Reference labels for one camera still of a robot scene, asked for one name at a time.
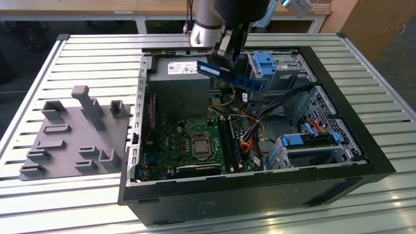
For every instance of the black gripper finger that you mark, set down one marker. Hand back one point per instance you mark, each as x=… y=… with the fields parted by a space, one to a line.
x=242 y=39
x=223 y=54

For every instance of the blue RAM stick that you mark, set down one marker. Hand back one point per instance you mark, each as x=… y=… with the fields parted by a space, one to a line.
x=247 y=84

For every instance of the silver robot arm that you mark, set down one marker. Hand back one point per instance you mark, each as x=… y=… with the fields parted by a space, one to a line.
x=205 y=22

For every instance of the black RAM slot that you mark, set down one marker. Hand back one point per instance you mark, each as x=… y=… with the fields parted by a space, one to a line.
x=226 y=143

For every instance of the blue drive latch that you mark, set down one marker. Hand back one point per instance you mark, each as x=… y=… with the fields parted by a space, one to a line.
x=265 y=64

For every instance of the grey power supply unit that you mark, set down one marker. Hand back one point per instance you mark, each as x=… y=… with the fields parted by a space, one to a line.
x=179 y=92

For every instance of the grey metal drive cage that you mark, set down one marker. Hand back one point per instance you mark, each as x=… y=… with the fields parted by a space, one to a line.
x=286 y=83

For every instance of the black table corner cap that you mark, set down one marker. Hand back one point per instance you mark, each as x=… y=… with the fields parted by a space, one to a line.
x=63 y=37
x=342 y=35

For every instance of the silver CPU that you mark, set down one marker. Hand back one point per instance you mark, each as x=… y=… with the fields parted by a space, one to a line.
x=201 y=147

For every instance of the wooden cabinet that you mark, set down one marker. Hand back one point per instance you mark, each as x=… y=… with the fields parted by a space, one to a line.
x=367 y=24

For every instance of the round grey speaker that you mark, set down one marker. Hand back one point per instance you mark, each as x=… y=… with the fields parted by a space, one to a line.
x=267 y=146

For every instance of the green motherboard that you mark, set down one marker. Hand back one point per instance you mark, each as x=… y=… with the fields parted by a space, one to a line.
x=173 y=146

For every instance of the hard disk in blue carrier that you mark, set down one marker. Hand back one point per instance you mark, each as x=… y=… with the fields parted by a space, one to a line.
x=294 y=141

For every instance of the grey metal disk bay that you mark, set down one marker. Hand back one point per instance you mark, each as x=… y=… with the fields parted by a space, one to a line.
x=286 y=159

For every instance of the black graphics card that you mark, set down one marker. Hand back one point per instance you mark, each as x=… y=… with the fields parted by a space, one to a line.
x=198 y=169

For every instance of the black PC case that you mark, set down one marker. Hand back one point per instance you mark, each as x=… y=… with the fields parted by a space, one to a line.
x=261 y=195

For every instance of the grey parts rack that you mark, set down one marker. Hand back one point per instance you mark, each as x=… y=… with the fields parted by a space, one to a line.
x=65 y=156

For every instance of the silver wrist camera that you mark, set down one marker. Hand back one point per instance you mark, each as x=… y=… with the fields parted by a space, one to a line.
x=298 y=6

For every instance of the wooden desk white frame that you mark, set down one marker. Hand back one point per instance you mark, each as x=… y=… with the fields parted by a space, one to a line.
x=65 y=6

